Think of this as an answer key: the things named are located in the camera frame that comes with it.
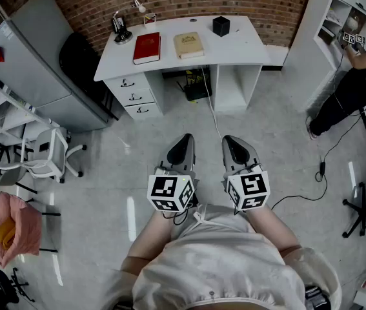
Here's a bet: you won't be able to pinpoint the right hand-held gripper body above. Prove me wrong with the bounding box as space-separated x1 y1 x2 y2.
221 135 272 212

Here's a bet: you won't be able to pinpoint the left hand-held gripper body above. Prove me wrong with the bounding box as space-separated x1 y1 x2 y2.
147 133 200 213

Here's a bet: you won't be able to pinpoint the red book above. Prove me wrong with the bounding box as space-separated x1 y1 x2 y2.
132 32 162 66

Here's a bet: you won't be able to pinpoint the beige book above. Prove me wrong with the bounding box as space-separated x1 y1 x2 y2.
172 31 206 60

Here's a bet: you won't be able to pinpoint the person's right forearm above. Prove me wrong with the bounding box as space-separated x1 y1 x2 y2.
245 203 302 258

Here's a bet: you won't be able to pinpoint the person's left forearm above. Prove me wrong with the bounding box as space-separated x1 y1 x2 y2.
119 209 174 276

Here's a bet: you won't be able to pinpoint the person's white clothing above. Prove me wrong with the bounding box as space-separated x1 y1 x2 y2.
99 203 342 310

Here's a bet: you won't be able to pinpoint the white desk drawer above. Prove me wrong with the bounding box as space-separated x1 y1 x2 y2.
124 103 163 120
116 88 156 108
104 74 153 98

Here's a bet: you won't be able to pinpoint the black router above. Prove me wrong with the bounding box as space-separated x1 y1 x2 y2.
176 80 213 102

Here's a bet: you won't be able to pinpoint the black office chair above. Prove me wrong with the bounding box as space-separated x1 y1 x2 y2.
341 174 366 242

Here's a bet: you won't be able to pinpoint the yellow black item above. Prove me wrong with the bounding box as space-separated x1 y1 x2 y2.
185 69 203 84

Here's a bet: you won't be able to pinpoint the white office chair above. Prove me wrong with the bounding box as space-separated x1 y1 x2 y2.
0 127 88 185

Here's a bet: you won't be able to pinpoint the white desk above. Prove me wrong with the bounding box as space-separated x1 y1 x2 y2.
93 15 272 121

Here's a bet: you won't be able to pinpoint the white cubby shelf unit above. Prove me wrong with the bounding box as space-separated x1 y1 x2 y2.
280 0 366 113

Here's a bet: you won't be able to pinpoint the pink cloth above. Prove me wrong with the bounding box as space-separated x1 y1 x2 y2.
0 191 43 269

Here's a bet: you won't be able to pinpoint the black bag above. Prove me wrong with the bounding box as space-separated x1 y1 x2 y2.
58 32 119 121

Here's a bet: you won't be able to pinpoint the silver desk lamp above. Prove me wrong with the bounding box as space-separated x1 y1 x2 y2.
111 0 147 45

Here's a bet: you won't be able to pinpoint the black square box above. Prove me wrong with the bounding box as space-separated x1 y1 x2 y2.
212 15 230 38

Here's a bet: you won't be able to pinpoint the white cup with red inside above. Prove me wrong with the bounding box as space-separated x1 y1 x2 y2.
143 12 158 30

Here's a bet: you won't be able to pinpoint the yellow cloth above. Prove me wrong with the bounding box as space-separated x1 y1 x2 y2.
0 217 16 251

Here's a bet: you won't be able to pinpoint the grey refrigerator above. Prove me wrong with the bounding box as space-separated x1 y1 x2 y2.
0 0 110 134

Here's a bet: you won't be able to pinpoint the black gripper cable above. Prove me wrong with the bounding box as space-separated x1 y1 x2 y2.
161 201 200 226

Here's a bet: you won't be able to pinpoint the black cable with adapter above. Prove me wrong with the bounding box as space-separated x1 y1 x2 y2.
270 107 366 211

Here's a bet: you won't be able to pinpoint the white cable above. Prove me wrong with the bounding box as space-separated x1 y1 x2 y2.
199 66 223 142

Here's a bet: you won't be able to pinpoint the black picture frame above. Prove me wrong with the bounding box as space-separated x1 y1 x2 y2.
112 15 127 35

